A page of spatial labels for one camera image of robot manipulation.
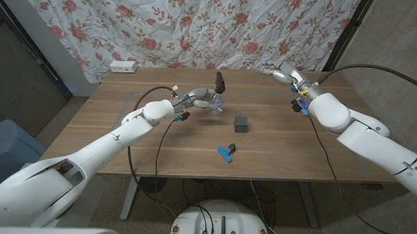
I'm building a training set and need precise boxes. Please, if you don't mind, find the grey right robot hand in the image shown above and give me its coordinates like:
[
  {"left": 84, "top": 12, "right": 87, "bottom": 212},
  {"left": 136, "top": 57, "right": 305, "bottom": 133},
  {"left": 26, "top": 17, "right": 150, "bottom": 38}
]
[{"left": 254, "top": 60, "right": 325, "bottom": 99}]

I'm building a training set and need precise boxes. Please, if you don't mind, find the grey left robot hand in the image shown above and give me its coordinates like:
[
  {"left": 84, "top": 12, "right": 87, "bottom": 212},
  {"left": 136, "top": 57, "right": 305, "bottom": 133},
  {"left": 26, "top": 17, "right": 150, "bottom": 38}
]
[{"left": 170, "top": 87, "right": 227, "bottom": 115}]

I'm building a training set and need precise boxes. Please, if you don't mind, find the clear plastic spray bottle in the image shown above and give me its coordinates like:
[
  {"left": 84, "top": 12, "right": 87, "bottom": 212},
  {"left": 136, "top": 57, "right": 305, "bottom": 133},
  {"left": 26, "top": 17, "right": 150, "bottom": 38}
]
[{"left": 206, "top": 92, "right": 227, "bottom": 117}]

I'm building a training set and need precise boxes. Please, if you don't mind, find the black spray bottle cap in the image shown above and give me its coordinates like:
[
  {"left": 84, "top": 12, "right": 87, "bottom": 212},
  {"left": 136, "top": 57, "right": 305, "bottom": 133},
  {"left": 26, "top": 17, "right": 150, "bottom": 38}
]
[{"left": 214, "top": 71, "right": 227, "bottom": 94}]

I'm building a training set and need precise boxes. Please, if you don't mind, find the dark grey block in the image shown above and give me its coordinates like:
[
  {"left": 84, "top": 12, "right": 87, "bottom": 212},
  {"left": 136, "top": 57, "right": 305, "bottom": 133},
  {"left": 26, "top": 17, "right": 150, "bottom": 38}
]
[{"left": 233, "top": 115, "right": 250, "bottom": 134}]

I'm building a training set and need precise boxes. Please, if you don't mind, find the blue and black clip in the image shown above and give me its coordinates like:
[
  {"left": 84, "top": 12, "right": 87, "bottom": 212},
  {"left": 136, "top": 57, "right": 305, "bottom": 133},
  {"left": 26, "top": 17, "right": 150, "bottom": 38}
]
[{"left": 217, "top": 142, "right": 237, "bottom": 164}]

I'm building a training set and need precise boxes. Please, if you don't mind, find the black backdrop stand pole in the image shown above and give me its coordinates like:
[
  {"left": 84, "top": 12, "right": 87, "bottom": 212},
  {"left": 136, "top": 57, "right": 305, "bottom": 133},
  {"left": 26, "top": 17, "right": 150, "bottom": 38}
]
[
  {"left": 0, "top": 0, "right": 76, "bottom": 101},
  {"left": 322, "top": 0, "right": 376, "bottom": 74}
]

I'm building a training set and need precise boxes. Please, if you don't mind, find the floral backdrop cloth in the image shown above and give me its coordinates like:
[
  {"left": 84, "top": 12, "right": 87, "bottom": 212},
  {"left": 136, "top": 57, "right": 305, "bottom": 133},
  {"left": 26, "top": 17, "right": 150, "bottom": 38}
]
[{"left": 13, "top": 0, "right": 363, "bottom": 92}]

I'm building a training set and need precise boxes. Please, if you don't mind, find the white power strip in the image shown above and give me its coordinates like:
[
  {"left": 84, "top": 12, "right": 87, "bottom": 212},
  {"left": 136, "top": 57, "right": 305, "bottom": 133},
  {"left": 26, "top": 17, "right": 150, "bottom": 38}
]
[{"left": 108, "top": 59, "right": 139, "bottom": 74}]

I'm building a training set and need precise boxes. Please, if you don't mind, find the black round floor object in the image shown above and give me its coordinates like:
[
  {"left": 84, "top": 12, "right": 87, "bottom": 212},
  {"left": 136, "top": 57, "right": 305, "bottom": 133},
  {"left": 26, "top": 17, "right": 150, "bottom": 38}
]
[{"left": 138, "top": 176, "right": 168, "bottom": 195}]

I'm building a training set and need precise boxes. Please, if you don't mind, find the white table leg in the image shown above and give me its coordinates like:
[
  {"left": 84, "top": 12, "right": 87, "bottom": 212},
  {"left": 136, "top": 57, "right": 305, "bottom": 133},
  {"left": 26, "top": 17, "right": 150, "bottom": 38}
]
[
  {"left": 120, "top": 175, "right": 141, "bottom": 222},
  {"left": 297, "top": 181, "right": 322, "bottom": 228}
]

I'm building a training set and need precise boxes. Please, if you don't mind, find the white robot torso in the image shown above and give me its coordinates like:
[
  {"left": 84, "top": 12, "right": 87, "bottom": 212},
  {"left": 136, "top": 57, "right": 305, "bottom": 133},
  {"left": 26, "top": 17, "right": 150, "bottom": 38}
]
[{"left": 169, "top": 198, "right": 272, "bottom": 234}]

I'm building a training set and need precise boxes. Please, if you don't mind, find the blue plastic bin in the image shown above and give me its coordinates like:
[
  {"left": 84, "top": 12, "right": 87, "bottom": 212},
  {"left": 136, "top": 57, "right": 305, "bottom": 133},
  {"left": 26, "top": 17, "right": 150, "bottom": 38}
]
[{"left": 0, "top": 119, "right": 49, "bottom": 195}]

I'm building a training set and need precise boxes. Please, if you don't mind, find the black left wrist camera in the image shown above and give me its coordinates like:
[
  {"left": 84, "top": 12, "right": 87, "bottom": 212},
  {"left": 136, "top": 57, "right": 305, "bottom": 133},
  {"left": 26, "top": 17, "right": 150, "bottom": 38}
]
[{"left": 174, "top": 110, "right": 191, "bottom": 124}]

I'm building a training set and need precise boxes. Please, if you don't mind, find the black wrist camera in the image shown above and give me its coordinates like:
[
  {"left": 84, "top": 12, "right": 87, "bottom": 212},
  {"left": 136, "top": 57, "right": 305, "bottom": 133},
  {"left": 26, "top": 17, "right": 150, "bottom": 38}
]
[
  {"left": 290, "top": 98, "right": 311, "bottom": 118},
  {"left": 174, "top": 110, "right": 191, "bottom": 124}
]

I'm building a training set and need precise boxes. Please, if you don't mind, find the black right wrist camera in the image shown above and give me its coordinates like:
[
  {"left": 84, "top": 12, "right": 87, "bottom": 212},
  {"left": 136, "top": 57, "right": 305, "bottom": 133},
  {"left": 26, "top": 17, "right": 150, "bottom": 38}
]
[{"left": 290, "top": 98, "right": 311, "bottom": 118}]

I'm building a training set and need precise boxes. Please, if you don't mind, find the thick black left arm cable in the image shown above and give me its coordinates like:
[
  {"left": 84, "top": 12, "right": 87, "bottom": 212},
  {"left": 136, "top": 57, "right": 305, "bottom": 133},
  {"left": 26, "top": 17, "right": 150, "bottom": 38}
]
[{"left": 124, "top": 84, "right": 182, "bottom": 217}]

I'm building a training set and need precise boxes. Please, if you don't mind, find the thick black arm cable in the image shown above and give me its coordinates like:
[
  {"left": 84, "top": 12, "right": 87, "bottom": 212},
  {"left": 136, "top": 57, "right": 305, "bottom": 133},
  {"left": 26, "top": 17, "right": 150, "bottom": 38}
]
[
  {"left": 124, "top": 84, "right": 182, "bottom": 217},
  {"left": 316, "top": 62, "right": 417, "bottom": 96}
]

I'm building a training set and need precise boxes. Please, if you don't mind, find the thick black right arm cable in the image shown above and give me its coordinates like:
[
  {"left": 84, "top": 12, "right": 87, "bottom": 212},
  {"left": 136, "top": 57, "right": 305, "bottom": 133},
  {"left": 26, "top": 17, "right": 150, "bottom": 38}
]
[{"left": 316, "top": 62, "right": 417, "bottom": 96}]

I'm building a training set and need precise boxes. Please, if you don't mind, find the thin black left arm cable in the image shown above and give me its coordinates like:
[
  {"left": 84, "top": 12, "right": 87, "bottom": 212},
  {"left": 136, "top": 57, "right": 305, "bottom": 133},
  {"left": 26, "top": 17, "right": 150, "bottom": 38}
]
[{"left": 153, "top": 118, "right": 178, "bottom": 203}]

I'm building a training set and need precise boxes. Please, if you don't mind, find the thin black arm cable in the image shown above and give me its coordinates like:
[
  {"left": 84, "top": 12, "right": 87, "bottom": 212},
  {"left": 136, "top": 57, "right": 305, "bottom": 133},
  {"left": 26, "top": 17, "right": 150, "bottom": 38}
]
[
  {"left": 153, "top": 118, "right": 178, "bottom": 203},
  {"left": 303, "top": 115, "right": 417, "bottom": 234}
]

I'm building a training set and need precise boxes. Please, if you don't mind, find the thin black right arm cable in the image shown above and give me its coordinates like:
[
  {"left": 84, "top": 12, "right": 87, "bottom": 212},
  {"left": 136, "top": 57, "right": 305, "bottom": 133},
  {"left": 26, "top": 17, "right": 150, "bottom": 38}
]
[{"left": 303, "top": 115, "right": 417, "bottom": 234}]

